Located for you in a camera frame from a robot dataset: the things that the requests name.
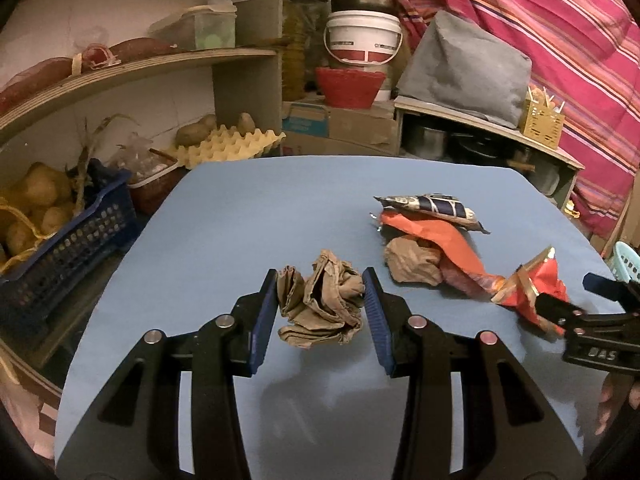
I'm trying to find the teal plastic basket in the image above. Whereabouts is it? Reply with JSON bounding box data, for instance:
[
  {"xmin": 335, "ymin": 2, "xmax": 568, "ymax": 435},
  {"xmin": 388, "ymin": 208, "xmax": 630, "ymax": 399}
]
[{"xmin": 611, "ymin": 241, "xmax": 640, "ymax": 283}]

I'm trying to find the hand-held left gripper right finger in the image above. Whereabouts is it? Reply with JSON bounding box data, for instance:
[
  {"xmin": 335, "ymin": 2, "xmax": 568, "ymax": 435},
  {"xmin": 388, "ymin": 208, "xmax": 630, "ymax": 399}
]
[{"xmin": 361, "ymin": 266, "xmax": 586, "ymax": 480}]

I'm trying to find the large potato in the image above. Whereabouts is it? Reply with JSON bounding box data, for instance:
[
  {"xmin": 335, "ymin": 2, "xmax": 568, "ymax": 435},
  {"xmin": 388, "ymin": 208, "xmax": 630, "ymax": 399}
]
[{"xmin": 175, "ymin": 114, "xmax": 218, "ymax": 147}]

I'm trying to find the yellow net bag of potatoes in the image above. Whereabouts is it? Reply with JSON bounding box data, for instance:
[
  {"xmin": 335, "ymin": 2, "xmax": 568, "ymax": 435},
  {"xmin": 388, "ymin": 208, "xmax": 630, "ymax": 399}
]
[{"xmin": 0, "ymin": 160, "xmax": 78, "ymax": 276}]

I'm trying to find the dark blue patterned wrapper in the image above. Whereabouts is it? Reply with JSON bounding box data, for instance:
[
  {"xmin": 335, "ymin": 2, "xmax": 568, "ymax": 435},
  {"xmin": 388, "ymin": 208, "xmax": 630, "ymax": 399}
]
[{"xmin": 374, "ymin": 192, "xmax": 492, "ymax": 234}]

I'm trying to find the orange snack wrapper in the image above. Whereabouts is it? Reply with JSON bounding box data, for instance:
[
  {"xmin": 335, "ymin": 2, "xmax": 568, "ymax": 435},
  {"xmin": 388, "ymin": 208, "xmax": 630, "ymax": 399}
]
[{"xmin": 372, "ymin": 210, "xmax": 506, "ymax": 301}]

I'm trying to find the person's right hand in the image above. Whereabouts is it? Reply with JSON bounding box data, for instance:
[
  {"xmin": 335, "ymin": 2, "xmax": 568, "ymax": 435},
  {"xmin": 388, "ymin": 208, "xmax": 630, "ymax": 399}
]
[{"xmin": 597, "ymin": 372, "xmax": 633, "ymax": 436}]

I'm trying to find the red plastic bowl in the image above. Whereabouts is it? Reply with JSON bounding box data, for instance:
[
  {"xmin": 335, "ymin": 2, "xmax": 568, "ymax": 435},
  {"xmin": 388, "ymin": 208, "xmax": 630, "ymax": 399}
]
[{"xmin": 314, "ymin": 66, "xmax": 387, "ymax": 109}]

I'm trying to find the yellow egg tray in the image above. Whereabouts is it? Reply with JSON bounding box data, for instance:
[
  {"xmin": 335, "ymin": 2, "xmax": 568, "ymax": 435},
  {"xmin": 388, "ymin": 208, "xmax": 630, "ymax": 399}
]
[{"xmin": 176, "ymin": 126, "xmax": 286, "ymax": 170}]

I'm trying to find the red net bag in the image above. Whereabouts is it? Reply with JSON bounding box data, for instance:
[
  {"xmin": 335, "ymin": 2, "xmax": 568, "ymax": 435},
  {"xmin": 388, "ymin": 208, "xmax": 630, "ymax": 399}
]
[{"xmin": 0, "ymin": 57, "xmax": 76, "ymax": 116}]

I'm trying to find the dried plant stalk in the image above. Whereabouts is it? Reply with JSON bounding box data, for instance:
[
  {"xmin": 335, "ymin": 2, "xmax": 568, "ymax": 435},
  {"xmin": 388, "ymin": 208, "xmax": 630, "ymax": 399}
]
[{"xmin": 65, "ymin": 115, "xmax": 141, "ymax": 211}]

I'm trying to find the red foil wrapper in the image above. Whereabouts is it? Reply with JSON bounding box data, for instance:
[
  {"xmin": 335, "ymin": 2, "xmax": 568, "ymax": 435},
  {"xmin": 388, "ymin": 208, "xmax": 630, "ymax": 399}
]
[{"xmin": 491, "ymin": 247, "xmax": 571, "ymax": 336}]

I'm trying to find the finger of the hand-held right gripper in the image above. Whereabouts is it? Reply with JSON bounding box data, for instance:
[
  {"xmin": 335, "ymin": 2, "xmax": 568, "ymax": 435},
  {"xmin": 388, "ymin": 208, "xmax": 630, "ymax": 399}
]
[
  {"xmin": 535, "ymin": 292, "xmax": 583, "ymax": 333},
  {"xmin": 582, "ymin": 272, "xmax": 640, "ymax": 313}
]

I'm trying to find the blue printed cardboard box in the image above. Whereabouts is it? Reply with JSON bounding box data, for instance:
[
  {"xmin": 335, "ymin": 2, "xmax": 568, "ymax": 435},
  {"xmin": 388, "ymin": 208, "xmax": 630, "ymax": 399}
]
[{"xmin": 281, "ymin": 100, "xmax": 331, "ymax": 138}]

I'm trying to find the light blue tablecloth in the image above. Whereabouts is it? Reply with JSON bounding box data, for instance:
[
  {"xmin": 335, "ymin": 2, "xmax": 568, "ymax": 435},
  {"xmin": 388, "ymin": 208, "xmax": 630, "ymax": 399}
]
[{"xmin": 54, "ymin": 154, "xmax": 618, "ymax": 480}]

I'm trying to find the low wooden cabinet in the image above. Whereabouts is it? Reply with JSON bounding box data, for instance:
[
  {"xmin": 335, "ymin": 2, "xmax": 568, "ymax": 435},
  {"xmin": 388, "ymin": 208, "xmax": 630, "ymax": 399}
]
[{"xmin": 392, "ymin": 95, "xmax": 586, "ymax": 211}]

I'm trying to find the sweet potato in net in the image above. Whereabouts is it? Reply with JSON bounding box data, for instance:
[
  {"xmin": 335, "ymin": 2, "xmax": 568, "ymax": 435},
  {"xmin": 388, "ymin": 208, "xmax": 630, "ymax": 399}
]
[{"xmin": 80, "ymin": 37, "xmax": 177, "ymax": 68}]

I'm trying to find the brown paper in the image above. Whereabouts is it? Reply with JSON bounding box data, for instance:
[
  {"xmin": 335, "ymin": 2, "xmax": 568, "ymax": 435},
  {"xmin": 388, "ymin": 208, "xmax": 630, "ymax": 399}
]
[
  {"xmin": 384, "ymin": 235, "xmax": 444, "ymax": 287},
  {"xmin": 276, "ymin": 249, "xmax": 365, "ymax": 350}
]

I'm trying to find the large oil bottle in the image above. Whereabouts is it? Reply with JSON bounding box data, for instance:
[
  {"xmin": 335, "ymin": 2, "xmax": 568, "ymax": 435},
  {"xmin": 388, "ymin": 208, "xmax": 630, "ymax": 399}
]
[{"xmin": 282, "ymin": 7, "xmax": 321, "ymax": 103}]

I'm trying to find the yellow utensil holder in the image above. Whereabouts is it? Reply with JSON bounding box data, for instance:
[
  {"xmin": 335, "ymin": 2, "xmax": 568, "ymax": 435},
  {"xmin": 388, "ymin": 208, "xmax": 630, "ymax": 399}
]
[{"xmin": 518, "ymin": 97, "xmax": 566, "ymax": 150}]

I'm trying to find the wooden shelf unit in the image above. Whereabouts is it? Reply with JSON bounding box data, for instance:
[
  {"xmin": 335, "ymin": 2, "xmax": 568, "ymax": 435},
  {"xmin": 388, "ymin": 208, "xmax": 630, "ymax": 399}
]
[{"xmin": 0, "ymin": 0, "xmax": 288, "ymax": 386}]

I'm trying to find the bundle of wooden sticks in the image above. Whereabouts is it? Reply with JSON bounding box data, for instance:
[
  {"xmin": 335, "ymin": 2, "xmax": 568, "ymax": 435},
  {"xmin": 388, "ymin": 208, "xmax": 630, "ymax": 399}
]
[{"xmin": 525, "ymin": 85, "xmax": 566, "ymax": 111}]

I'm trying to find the red striped cloth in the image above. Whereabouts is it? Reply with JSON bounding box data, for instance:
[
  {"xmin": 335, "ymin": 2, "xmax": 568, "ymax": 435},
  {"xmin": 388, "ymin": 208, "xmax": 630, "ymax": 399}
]
[{"xmin": 395, "ymin": 0, "xmax": 640, "ymax": 241}]

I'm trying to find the brown cardboard box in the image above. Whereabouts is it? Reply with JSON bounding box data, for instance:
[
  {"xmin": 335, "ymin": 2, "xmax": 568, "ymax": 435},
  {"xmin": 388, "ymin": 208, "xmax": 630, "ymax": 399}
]
[{"xmin": 300, "ymin": 105, "xmax": 403, "ymax": 157}]

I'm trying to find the grey fabric cover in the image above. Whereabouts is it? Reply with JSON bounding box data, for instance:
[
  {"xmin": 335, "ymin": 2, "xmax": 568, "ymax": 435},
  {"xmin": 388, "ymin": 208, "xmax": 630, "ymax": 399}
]
[{"xmin": 397, "ymin": 10, "xmax": 532, "ymax": 128}]

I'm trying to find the dark blue plastic crate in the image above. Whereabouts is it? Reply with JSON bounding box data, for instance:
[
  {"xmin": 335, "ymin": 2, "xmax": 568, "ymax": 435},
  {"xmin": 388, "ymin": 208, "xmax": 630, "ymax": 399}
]
[{"xmin": 0, "ymin": 157, "xmax": 141, "ymax": 328}]

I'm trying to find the dark pan in cabinet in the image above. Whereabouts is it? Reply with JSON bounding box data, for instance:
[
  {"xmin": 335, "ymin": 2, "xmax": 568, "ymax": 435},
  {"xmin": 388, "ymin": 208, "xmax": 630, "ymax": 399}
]
[{"xmin": 452, "ymin": 132, "xmax": 518, "ymax": 166}]

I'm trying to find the clear plastic container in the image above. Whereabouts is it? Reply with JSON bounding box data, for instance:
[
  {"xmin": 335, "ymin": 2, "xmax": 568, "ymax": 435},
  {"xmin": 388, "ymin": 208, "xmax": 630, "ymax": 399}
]
[{"xmin": 150, "ymin": 4, "xmax": 237, "ymax": 52}]

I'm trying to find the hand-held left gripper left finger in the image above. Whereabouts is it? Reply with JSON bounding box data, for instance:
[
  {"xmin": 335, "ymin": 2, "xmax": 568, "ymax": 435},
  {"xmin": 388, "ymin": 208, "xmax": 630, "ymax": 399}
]
[{"xmin": 55, "ymin": 268, "xmax": 278, "ymax": 480}]

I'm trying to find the white plastic bucket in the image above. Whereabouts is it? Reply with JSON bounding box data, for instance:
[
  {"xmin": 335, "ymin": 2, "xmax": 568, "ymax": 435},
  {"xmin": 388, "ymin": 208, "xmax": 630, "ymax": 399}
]
[{"xmin": 324, "ymin": 10, "xmax": 403, "ymax": 67}]

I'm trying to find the steel pot in cabinet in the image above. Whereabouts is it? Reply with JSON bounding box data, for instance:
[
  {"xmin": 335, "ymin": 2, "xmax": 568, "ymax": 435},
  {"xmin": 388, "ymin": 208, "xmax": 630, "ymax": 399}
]
[{"xmin": 407, "ymin": 122, "xmax": 448, "ymax": 161}]

